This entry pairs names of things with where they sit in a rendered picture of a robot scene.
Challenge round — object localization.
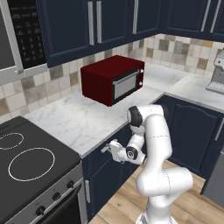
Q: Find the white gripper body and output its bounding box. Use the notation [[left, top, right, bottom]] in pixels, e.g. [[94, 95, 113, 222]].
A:
[[108, 139, 127, 164]]

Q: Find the navy drawer front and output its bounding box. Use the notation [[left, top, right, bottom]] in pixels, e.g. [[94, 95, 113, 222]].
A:
[[80, 123, 133, 178]]

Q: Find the navy lower cupboard door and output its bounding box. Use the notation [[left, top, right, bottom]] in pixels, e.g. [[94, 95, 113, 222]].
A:
[[82, 157, 142, 222]]

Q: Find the red toaster oven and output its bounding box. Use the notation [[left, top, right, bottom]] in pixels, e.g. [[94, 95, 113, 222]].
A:
[[80, 54, 146, 108]]

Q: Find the navy arched cupboard door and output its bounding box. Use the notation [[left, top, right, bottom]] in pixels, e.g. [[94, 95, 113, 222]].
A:
[[168, 99, 224, 179]]

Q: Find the black hob with oven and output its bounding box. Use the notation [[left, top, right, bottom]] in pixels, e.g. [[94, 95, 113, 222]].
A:
[[0, 115, 88, 224]]

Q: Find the grey dishwasher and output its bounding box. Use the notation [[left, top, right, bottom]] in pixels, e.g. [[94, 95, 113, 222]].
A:
[[199, 144, 224, 210]]

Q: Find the silver coffee machine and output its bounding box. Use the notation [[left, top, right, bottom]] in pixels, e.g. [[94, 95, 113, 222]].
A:
[[205, 50, 224, 96]]

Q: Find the navy upper cupboard door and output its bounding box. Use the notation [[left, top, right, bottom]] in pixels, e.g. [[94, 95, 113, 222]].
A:
[[36, 0, 96, 68], [129, 0, 165, 42], [94, 0, 137, 53]]

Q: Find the black and silver microwave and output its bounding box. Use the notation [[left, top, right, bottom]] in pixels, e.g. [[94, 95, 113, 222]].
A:
[[0, 0, 49, 86]]

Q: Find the navy upper cupboard run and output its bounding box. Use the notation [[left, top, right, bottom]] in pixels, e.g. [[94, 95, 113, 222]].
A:
[[159, 0, 224, 44]]

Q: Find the silver drawer handle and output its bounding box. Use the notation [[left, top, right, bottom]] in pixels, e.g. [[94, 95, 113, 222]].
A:
[[100, 144, 111, 154]]

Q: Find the silver lower cupboard handle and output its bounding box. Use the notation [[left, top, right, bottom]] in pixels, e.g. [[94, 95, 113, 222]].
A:
[[84, 179, 92, 204]]

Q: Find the silver arched cupboard handle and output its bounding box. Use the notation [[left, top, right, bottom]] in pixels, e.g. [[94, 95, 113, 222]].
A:
[[214, 117, 224, 142]]

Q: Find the silver upper cupboard handle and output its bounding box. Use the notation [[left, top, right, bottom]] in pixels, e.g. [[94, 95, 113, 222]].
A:
[[132, 0, 139, 35], [95, 0, 103, 45], [87, 1, 95, 46]]

